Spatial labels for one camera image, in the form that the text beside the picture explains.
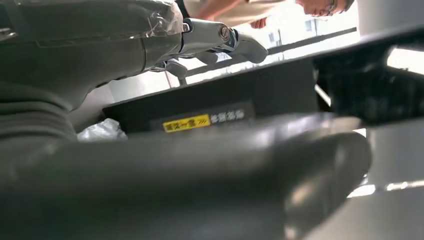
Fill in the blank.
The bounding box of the grey parcel with red logo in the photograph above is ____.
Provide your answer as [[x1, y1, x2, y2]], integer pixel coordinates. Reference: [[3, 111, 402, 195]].
[[76, 117, 129, 143]]

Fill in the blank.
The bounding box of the black and yellow machine label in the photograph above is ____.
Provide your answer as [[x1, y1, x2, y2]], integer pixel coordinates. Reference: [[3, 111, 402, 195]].
[[149, 100, 256, 134]]

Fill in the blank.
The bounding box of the black inbound scanning machine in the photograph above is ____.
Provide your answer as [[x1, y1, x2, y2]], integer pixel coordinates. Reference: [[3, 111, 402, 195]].
[[102, 23, 424, 135]]

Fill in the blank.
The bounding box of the person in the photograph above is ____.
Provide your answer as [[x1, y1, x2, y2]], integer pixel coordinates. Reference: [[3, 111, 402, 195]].
[[174, 0, 356, 30]]

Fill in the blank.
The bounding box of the white pillar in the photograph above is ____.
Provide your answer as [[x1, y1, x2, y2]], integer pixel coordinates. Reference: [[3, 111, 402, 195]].
[[356, 0, 424, 37]]

